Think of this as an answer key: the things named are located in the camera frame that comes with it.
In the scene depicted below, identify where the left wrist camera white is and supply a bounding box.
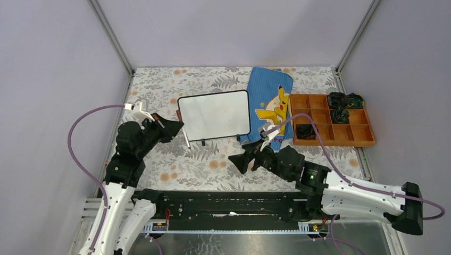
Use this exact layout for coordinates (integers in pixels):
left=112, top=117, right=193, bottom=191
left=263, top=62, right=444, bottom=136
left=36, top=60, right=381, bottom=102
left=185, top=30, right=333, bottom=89
left=124, top=99, right=155, bottom=122

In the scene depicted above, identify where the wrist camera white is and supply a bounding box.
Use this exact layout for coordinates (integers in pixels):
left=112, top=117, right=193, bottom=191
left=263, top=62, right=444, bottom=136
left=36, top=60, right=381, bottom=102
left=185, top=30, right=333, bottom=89
left=258, top=122, right=281, bottom=146
left=124, top=99, right=155, bottom=122

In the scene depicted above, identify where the orange compartment tray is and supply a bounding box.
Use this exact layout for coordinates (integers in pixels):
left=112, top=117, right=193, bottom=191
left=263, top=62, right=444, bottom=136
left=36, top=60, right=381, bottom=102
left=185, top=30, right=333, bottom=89
left=290, top=94, right=376, bottom=147

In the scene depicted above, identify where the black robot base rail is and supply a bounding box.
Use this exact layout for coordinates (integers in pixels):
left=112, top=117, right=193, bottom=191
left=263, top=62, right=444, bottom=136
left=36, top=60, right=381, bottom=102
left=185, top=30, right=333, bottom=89
left=84, top=190, right=397, bottom=235

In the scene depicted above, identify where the white whiteboard marker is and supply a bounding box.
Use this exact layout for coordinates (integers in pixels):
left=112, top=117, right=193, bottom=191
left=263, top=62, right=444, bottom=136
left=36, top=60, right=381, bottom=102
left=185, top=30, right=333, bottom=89
left=176, top=109, right=191, bottom=149

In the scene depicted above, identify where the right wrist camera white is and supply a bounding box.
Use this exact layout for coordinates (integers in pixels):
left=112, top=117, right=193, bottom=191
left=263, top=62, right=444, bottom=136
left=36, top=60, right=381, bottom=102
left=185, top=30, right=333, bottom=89
left=258, top=122, right=281, bottom=146

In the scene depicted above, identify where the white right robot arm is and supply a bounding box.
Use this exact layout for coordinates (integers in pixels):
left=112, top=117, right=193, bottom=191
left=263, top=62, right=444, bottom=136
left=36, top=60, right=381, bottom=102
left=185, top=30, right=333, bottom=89
left=228, top=141, right=423, bottom=235

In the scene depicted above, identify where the black orange cloth roll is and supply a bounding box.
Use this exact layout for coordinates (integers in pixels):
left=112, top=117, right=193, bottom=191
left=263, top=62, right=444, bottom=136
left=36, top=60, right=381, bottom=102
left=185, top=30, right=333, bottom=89
left=295, top=124, right=316, bottom=140

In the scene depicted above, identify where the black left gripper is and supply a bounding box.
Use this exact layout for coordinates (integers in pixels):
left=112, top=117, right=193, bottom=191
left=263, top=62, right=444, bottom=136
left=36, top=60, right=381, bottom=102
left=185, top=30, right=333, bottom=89
left=137, top=113, right=185, bottom=159

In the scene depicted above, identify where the dark patterned cloth roll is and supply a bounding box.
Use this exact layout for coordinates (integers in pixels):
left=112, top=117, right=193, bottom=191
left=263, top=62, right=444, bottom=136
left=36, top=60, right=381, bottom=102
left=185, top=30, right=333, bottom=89
left=327, top=92, right=349, bottom=109
left=330, top=108, right=349, bottom=124
left=347, top=93, right=364, bottom=109

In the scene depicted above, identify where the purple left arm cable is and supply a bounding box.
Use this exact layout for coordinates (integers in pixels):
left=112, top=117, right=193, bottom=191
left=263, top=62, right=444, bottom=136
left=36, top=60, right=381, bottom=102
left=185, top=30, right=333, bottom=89
left=68, top=104, right=128, bottom=252

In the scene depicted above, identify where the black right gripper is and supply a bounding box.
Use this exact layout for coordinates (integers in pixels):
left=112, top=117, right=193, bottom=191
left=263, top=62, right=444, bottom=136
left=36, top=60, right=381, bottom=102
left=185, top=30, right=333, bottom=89
left=228, top=137, right=293, bottom=182

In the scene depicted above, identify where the white whiteboard black frame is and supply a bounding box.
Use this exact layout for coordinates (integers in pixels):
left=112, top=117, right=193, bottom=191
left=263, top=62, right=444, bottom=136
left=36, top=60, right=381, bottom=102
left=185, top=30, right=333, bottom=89
left=178, top=90, right=251, bottom=142

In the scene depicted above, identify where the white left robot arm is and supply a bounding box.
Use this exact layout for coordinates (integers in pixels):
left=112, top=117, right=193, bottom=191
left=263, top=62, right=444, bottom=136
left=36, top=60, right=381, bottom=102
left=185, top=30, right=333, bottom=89
left=79, top=113, right=184, bottom=254

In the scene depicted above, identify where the blue Pikachu cloth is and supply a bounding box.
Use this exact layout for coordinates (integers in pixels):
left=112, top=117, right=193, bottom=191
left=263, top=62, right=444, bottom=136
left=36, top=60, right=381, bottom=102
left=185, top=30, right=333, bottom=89
left=243, top=67, right=294, bottom=143

